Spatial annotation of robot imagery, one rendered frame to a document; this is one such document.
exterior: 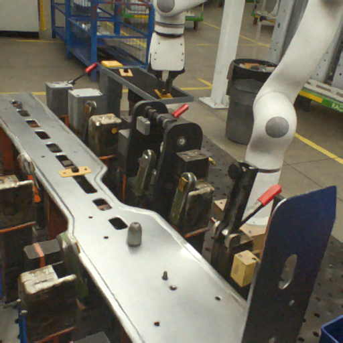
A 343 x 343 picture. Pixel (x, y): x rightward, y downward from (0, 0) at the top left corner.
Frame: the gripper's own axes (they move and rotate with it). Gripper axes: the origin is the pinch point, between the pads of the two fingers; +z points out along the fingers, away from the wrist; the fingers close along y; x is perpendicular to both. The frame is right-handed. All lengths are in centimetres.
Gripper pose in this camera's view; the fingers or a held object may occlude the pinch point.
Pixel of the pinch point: (164, 86)
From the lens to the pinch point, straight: 133.4
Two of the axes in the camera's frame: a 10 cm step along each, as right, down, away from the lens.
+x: 3.0, 4.7, -8.3
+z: -1.0, 8.8, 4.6
